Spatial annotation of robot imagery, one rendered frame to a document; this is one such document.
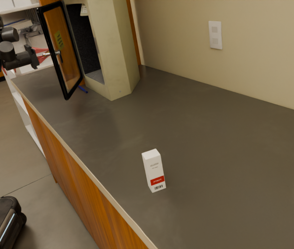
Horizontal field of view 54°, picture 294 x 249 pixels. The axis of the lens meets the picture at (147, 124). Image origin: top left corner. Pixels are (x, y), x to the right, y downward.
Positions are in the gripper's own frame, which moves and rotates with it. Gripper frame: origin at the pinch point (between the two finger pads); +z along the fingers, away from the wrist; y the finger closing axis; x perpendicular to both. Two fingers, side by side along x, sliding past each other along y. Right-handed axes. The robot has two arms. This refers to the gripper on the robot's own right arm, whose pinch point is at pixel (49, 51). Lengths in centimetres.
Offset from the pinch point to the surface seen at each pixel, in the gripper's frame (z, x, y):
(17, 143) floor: -24, 188, -120
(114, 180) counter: -10, -71, -26
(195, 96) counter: 44, -45, -26
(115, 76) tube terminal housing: 21.2, -17.0, -15.3
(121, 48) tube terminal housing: 27.0, -17.0, -4.1
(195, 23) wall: 60, -30, 0
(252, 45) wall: 60, -62, -7
